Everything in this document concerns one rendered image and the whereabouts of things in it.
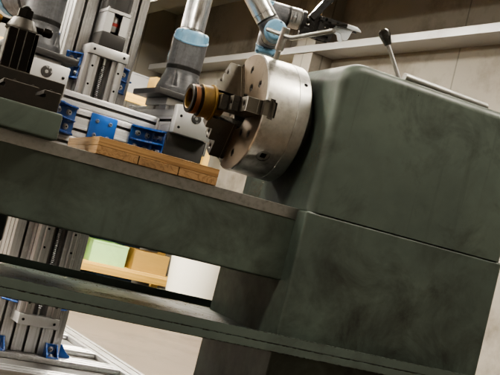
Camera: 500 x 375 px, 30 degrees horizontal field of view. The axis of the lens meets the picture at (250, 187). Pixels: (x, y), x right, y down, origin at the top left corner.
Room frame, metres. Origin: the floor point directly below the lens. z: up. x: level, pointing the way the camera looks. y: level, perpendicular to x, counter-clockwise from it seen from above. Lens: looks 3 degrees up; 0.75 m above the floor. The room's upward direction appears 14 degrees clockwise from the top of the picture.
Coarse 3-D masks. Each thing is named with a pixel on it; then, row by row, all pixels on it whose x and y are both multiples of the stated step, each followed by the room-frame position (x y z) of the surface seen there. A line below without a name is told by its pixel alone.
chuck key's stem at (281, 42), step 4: (284, 28) 2.38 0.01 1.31; (288, 28) 2.38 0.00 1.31; (284, 32) 2.38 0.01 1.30; (288, 32) 2.38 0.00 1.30; (280, 36) 2.39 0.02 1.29; (280, 40) 2.39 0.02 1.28; (284, 40) 2.39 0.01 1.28; (276, 44) 2.40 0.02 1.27; (280, 44) 2.39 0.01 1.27; (284, 44) 2.39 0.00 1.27; (276, 48) 2.39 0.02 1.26; (280, 48) 2.39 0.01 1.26; (276, 52) 2.40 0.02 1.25; (280, 52) 2.40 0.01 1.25; (276, 56) 2.40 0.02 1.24
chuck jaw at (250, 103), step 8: (224, 96) 2.34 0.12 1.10; (232, 96) 2.33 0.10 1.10; (248, 96) 2.28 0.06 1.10; (224, 104) 2.34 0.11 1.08; (232, 104) 2.32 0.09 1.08; (240, 104) 2.32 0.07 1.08; (248, 104) 2.28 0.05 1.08; (256, 104) 2.29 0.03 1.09; (264, 104) 2.28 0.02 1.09; (272, 104) 2.29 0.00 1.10; (232, 112) 2.36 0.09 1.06; (240, 112) 2.33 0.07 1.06; (248, 112) 2.30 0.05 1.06; (256, 112) 2.29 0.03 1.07; (264, 112) 2.28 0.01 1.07; (272, 112) 2.29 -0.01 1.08
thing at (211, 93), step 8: (192, 88) 2.35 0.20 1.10; (200, 88) 2.35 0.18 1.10; (208, 88) 2.35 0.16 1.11; (216, 88) 2.36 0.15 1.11; (192, 96) 2.40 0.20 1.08; (200, 96) 2.34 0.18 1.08; (208, 96) 2.34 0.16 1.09; (216, 96) 2.35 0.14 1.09; (184, 104) 2.39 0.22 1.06; (192, 104) 2.34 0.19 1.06; (200, 104) 2.34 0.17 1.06; (208, 104) 2.34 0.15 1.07; (216, 104) 2.35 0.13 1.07; (192, 112) 2.36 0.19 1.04; (200, 112) 2.35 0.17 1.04; (208, 112) 2.36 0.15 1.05; (216, 112) 2.38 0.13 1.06; (208, 120) 2.38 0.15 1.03
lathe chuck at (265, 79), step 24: (264, 72) 2.33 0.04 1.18; (288, 72) 2.34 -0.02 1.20; (264, 96) 2.29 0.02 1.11; (288, 96) 2.31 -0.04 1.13; (240, 120) 2.47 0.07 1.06; (264, 120) 2.28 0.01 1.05; (288, 120) 2.30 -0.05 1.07; (240, 144) 2.37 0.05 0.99; (264, 144) 2.31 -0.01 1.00; (240, 168) 2.38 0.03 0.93; (264, 168) 2.37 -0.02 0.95
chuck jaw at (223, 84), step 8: (232, 64) 2.46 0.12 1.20; (232, 72) 2.44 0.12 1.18; (240, 72) 2.46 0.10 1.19; (216, 80) 2.41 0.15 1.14; (224, 80) 2.42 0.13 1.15; (232, 80) 2.43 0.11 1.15; (240, 80) 2.44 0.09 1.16; (224, 88) 2.41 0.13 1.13; (232, 88) 2.42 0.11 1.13; (240, 88) 2.43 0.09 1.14; (240, 96) 2.42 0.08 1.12
